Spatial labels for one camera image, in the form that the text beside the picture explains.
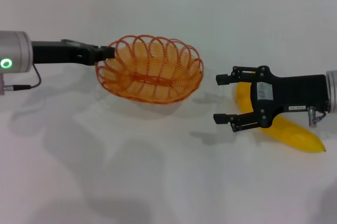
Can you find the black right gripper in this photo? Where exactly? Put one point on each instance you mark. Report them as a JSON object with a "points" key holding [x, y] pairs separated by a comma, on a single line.
{"points": [[295, 89]]}

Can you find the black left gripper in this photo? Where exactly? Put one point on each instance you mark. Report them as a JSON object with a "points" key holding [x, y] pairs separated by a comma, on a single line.
{"points": [[55, 52]]}

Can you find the orange woven plastic basket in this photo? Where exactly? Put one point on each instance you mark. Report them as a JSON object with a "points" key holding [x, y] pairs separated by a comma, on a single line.
{"points": [[147, 79]]}

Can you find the yellow banana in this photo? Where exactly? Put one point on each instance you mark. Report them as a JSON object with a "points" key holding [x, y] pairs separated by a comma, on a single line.
{"points": [[289, 134]]}

